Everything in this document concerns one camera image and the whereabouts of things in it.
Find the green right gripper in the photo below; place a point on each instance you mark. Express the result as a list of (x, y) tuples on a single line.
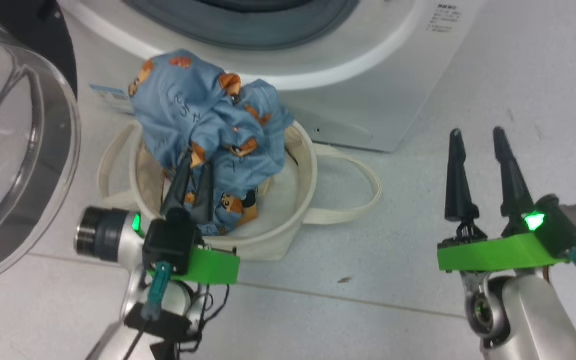
[(493, 252)]

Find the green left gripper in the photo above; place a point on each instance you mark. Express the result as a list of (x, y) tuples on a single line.
[(213, 267)]

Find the white front-load washing machine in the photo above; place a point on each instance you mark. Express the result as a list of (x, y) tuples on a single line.
[(393, 75)]

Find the printed text notice label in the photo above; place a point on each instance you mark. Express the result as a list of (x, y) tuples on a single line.
[(445, 17)]

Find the cream canvas laundry basket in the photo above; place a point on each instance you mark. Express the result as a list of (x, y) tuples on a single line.
[(278, 220)]

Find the blue energy label sticker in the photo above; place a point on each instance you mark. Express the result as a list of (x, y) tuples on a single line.
[(110, 97)]

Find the small dark floor debris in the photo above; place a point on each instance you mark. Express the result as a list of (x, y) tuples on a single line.
[(344, 280)]

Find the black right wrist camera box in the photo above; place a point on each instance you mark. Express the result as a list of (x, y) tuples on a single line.
[(568, 222)]

